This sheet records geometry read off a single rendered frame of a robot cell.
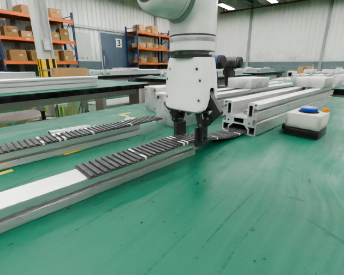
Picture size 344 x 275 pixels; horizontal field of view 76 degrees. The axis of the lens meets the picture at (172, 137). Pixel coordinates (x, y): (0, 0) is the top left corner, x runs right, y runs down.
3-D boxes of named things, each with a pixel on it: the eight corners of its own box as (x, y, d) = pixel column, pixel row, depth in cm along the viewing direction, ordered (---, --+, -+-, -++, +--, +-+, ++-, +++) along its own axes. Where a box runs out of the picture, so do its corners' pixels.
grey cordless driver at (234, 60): (235, 99, 118) (239, 56, 111) (203, 96, 130) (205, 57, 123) (241, 97, 124) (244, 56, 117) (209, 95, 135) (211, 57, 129)
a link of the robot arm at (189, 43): (158, 37, 41) (158, 54, 42) (195, 33, 35) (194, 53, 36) (189, 41, 46) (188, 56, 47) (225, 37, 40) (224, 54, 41)
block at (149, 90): (160, 113, 84) (159, 88, 81) (144, 108, 93) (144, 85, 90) (180, 110, 90) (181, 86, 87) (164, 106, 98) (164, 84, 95)
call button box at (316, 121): (316, 141, 54) (322, 115, 52) (276, 132, 60) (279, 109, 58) (325, 133, 59) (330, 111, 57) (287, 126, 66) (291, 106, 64)
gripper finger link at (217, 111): (195, 78, 41) (185, 104, 44) (226, 99, 37) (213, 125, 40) (199, 78, 42) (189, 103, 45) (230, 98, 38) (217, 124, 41)
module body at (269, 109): (254, 136, 57) (259, 103, 54) (221, 129, 64) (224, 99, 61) (331, 102, 109) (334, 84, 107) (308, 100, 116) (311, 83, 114)
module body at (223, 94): (197, 123, 70) (199, 96, 67) (175, 118, 77) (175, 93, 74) (290, 98, 122) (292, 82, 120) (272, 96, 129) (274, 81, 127)
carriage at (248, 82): (250, 96, 89) (252, 78, 87) (226, 93, 96) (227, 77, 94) (267, 93, 99) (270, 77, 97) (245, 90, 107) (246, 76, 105)
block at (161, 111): (183, 130, 62) (184, 96, 59) (155, 123, 71) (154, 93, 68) (203, 124, 68) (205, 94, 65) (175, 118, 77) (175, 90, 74)
